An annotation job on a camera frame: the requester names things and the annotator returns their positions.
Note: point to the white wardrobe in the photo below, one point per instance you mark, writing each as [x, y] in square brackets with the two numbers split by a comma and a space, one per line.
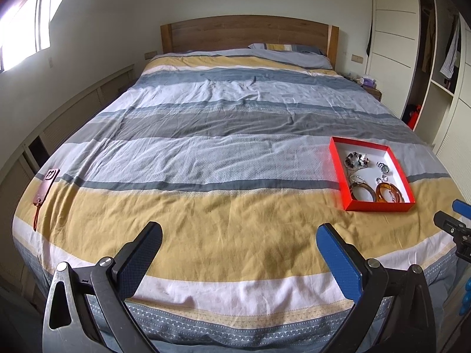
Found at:
[420, 59]

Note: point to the striped duvet cover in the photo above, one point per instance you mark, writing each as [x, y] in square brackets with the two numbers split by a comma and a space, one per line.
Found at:
[229, 152]

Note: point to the wooden nightstand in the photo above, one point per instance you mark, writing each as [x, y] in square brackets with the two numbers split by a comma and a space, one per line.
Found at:
[371, 90]

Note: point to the low wall cabinet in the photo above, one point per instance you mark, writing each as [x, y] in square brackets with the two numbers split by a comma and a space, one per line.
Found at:
[40, 144]

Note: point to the dark brown bangle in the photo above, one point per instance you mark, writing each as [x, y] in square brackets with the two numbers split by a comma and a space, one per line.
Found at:
[361, 191]

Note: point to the blue white gloved right hand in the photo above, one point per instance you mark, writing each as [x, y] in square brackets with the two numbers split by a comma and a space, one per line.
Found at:
[466, 300]

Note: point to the amber orange bangle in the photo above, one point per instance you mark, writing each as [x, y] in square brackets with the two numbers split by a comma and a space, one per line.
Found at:
[387, 192]

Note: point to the window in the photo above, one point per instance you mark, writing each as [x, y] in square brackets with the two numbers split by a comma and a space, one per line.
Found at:
[25, 30]

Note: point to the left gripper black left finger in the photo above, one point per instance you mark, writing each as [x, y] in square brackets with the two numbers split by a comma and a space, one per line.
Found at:
[134, 259]

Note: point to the wooden headboard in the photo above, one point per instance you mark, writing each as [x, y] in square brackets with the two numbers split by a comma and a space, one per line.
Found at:
[239, 31]

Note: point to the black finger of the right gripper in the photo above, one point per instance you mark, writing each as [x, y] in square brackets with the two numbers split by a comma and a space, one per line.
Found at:
[455, 228]

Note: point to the grey pillow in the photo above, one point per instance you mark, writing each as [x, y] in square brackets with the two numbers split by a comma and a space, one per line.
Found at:
[308, 57]

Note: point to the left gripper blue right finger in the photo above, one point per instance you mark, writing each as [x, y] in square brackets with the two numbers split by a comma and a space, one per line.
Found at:
[342, 260]

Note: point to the red jewelry box tray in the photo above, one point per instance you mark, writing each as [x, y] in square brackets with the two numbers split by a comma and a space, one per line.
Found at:
[361, 161]

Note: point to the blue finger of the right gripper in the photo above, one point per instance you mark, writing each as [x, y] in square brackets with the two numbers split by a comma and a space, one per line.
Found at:
[462, 208]

